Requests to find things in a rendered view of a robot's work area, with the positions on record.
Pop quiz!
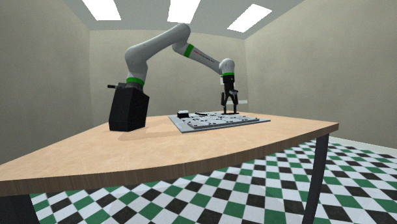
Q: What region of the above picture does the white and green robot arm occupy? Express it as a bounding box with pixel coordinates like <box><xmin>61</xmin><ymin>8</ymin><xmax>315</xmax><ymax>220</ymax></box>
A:
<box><xmin>107</xmin><ymin>23</ymin><xmax>235</xmax><ymax>92</ymax></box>

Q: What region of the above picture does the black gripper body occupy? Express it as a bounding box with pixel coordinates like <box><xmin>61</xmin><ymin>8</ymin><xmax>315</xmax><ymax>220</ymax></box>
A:
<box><xmin>224</xmin><ymin>83</ymin><xmax>234</xmax><ymax>96</ymax></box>

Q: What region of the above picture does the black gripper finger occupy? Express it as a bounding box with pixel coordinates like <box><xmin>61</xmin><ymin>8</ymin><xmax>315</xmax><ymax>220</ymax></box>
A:
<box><xmin>231</xmin><ymin>94</ymin><xmax>238</xmax><ymax>113</ymax></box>
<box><xmin>221</xmin><ymin>92</ymin><xmax>230</xmax><ymax>115</ymax></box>

